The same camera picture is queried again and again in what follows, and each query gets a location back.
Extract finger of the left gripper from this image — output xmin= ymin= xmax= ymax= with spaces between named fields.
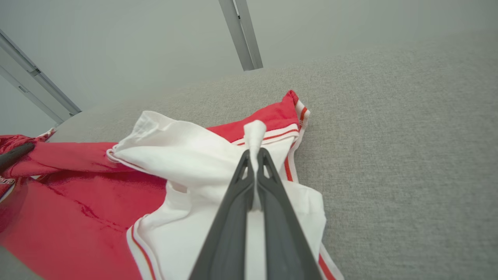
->
xmin=0 ymin=142 xmax=35 ymax=173

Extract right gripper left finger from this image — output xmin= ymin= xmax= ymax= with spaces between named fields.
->
xmin=189 ymin=149 xmax=256 ymax=280

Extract red and white shorts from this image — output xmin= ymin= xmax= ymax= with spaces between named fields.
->
xmin=0 ymin=90 xmax=345 ymax=280

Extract grey metal partition post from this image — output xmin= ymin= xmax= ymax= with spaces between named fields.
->
xmin=0 ymin=29 xmax=82 ymax=126
xmin=218 ymin=0 xmax=264 ymax=72

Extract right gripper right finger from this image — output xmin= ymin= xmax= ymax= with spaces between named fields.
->
xmin=257 ymin=147 xmax=323 ymax=280

